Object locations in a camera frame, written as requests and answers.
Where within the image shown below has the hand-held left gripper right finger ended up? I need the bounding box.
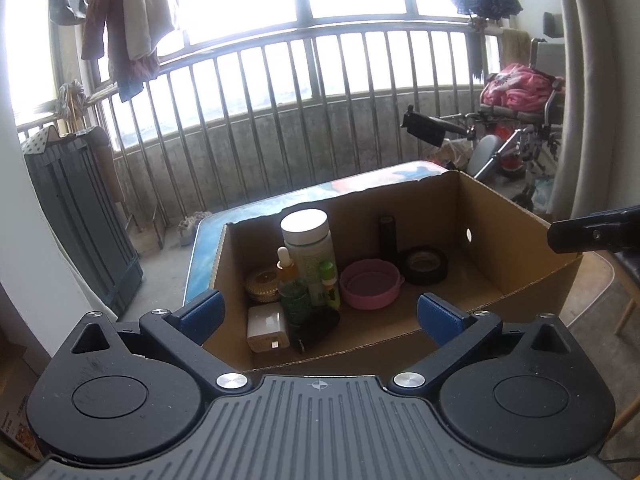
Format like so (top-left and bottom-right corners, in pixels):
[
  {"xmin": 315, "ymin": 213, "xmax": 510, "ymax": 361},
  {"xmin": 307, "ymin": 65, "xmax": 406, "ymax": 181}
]
[{"xmin": 390, "ymin": 291, "xmax": 576, "ymax": 396}]

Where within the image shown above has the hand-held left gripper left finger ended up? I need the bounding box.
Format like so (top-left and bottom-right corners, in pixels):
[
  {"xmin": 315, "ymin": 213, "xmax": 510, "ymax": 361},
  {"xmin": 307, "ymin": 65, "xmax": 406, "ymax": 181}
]
[{"xmin": 62, "ymin": 289, "xmax": 251, "ymax": 396}]

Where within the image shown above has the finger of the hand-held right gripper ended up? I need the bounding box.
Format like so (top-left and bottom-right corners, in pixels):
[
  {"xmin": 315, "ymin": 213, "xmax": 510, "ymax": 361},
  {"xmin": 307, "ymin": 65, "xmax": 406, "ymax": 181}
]
[{"xmin": 547, "ymin": 203, "xmax": 640, "ymax": 255}]

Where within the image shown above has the black tape roll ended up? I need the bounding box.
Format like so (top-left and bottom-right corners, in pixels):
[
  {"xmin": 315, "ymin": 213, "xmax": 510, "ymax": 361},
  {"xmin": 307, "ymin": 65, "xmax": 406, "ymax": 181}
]
[{"xmin": 402, "ymin": 246, "xmax": 449, "ymax": 286}]

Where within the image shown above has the white power adapter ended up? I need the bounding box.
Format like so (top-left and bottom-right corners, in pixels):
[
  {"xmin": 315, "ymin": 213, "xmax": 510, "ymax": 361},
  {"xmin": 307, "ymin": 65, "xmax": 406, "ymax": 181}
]
[{"xmin": 246, "ymin": 302, "xmax": 291, "ymax": 353}]

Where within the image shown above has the gold lidded jar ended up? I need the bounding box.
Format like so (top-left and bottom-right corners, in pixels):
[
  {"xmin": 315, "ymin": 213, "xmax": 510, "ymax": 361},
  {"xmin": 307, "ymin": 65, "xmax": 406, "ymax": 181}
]
[{"xmin": 244, "ymin": 269, "xmax": 281, "ymax": 304}]

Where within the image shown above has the pink bowl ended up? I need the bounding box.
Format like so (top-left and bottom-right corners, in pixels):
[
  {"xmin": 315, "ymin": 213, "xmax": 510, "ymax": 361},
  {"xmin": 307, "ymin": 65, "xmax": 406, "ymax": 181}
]
[{"xmin": 339, "ymin": 258, "xmax": 405, "ymax": 310}]

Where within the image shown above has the brown cardboard box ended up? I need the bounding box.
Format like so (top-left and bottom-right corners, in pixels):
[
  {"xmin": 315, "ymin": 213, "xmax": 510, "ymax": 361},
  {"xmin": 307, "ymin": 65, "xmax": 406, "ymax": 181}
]
[{"xmin": 202, "ymin": 170, "xmax": 583, "ymax": 373}]

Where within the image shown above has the green dropper bottle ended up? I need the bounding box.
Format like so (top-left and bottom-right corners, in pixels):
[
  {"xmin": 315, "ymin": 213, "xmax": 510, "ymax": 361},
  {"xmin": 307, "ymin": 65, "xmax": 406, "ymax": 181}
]
[{"xmin": 276, "ymin": 246, "xmax": 312, "ymax": 326}]

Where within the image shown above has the black cylinder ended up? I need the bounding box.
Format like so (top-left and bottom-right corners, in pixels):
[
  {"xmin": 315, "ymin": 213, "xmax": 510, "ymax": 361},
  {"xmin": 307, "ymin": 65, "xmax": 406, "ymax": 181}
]
[{"xmin": 377, "ymin": 215, "xmax": 398, "ymax": 263}]

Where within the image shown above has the black oblong device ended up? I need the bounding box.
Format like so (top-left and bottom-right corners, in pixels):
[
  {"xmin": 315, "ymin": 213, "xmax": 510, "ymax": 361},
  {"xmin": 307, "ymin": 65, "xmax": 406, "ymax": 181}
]
[{"xmin": 292, "ymin": 306, "xmax": 342, "ymax": 353}]

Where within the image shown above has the green stick tube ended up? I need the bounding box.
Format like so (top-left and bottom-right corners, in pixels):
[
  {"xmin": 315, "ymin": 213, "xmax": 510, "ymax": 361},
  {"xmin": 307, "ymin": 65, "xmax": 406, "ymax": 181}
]
[{"xmin": 320, "ymin": 260, "xmax": 342, "ymax": 310}]

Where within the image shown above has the white lidded jar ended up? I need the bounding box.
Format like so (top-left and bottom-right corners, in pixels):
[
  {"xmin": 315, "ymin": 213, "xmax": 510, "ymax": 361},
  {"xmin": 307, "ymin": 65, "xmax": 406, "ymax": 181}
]
[{"xmin": 280, "ymin": 208, "xmax": 335, "ymax": 308}]

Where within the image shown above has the red plastic item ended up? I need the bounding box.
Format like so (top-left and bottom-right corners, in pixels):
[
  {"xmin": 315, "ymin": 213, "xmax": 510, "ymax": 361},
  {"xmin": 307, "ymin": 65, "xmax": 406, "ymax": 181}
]
[{"xmin": 500, "ymin": 152, "xmax": 526, "ymax": 177}]

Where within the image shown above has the beige curtain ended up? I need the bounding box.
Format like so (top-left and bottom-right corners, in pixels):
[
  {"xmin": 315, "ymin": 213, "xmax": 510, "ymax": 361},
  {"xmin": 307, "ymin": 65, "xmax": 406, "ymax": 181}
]
[{"xmin": 552, "ymin": 0, "xmax": 640, "ymax": 221}]

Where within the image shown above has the pink blanket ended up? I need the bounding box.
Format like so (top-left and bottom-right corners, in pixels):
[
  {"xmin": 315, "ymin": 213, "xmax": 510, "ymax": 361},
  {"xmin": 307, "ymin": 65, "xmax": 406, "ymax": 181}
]
[{"xmin": 481, "ymin": 63, "xmax": 563, "ymax": 121}]

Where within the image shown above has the grey slatted cabinet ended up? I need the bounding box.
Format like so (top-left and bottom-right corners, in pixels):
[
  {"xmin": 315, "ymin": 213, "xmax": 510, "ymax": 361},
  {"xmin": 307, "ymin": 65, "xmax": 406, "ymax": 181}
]
[{"xmin": 22, "ymin": 127, "xmax": 143, "ymax": 318}]

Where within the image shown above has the wheelchair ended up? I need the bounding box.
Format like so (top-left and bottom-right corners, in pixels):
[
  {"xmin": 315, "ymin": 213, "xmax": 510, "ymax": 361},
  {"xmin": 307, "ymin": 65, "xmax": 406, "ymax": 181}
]
[{"xmin": 401, "ymin": 37, "xmax": 568, "ymax": 211}]

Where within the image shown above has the cardboard box on floor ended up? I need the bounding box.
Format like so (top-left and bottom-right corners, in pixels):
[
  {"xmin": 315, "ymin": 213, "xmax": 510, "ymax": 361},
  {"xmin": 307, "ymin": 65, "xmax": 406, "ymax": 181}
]
[{"xmin": 0, "ymin": 345, "xmax": 46, "ymax": 461}]

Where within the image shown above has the beige towel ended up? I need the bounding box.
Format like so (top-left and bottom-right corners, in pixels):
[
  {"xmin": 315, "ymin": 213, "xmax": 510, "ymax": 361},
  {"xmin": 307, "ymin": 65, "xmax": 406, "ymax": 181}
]
[{"xmin": 500, "ymin": 27, "xmax": 532, "ymax": 68}]

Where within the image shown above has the blue hanging garment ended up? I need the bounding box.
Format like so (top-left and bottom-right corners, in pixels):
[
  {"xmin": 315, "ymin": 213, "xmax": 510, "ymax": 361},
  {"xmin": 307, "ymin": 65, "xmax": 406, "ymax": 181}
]
[{"xmin": 117, "ymin": 77, "xmax": 146, "ymax": 103}]

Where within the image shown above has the white dotted cloth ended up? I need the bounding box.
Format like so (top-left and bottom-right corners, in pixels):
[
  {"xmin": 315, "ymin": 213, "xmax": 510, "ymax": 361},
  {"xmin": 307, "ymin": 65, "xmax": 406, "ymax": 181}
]
[{"xmin": 20, "ymin": 127, "xmax": 58, "ymax": 156}]

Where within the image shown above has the mop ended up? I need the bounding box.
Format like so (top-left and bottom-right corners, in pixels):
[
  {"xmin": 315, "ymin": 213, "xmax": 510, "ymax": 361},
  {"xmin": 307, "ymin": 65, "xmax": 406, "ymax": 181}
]
[{"xmin": 56, "ymin": 79, "xmax": 88, "ymax": 126}]

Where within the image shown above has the metal balcony railing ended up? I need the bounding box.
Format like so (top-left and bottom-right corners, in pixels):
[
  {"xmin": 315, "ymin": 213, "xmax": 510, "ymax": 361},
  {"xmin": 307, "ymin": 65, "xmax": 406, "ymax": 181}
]
[{"xmin": 15, "ymin": 19, "xmax": 501, "ymax": 226}]

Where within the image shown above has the white hanging jacket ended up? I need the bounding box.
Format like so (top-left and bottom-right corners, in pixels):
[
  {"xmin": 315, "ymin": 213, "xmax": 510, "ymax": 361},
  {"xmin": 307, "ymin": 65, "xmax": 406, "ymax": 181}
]
[{"xmin": 120, "ymin": 0, "xmax": 181, "ymax": 61}]

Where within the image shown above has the maroon hanging jacket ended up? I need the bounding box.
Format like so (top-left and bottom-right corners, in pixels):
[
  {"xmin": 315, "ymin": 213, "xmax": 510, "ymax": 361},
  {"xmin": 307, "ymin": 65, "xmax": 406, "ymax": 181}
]
[{"xmin": 81, "ymin": 0, "xmax": 161, "ymax": 88}]

